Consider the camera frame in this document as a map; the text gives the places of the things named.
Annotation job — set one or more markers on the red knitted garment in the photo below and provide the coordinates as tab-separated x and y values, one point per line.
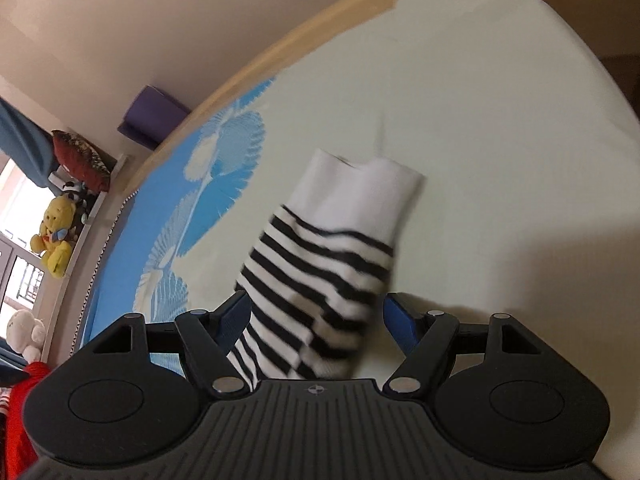
15	388

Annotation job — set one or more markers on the yellow plush toy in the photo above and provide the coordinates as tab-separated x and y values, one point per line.
54	243

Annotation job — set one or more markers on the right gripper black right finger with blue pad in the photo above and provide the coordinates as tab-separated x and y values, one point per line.
432	341

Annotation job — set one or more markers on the purple box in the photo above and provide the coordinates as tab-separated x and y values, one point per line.
152	117

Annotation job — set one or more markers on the black white striped sweater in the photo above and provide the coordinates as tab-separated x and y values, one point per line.
320	267

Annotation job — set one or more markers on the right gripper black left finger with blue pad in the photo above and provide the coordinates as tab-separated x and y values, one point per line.
186	358

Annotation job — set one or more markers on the blue curtain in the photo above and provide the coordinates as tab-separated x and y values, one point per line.
28	145

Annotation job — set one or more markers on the white plush toy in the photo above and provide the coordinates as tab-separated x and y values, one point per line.
26	334

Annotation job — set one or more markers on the dark red patterned cushion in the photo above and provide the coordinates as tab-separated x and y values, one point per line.
81	160

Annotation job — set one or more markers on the blue and cream bed sheet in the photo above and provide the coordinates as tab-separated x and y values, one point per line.
529	205

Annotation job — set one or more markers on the wooden bed frame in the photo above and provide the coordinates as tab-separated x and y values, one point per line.
70	305

